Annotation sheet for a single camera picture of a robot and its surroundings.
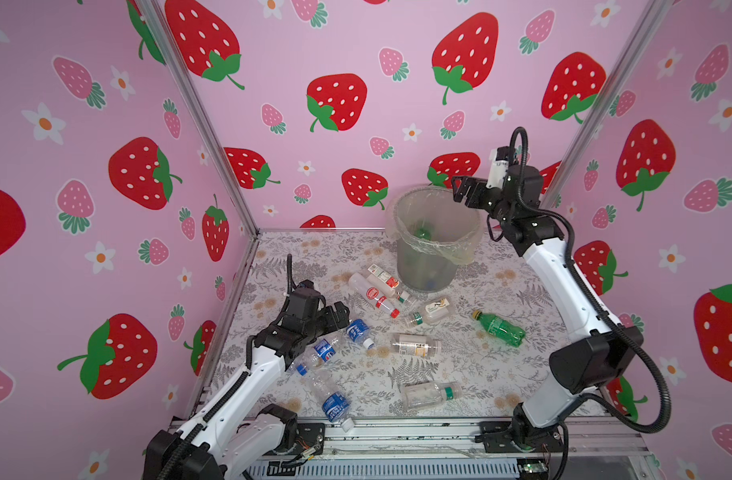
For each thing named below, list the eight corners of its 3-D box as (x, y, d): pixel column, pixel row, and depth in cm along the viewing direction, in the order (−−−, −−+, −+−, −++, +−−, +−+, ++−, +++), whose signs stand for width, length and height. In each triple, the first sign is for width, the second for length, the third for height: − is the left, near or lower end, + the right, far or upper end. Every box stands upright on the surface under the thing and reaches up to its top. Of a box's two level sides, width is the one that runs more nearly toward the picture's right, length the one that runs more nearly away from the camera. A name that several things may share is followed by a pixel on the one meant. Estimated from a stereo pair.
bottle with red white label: (364, 282, 106) (363, 272, 102) (374, 273, 109) (373, 263, 105) (399, 307, 100) (400, 297, 95) (409, 297, 102) (410, 287, 98)
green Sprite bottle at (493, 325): (466, 324, 97) (471, 315, 92) (473, 313, 99) (477, 304, 95) (514, 352, 91) (521, 344, 86) (519, 339, 93) (527, 331, 89)
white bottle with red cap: (348, 284, 106) (346, 277, 102) (357, 277, 108) (356, 270, 105) (392, 322, 96) (392, 316, 93) (401, 313, 98) (402, 306, 95)
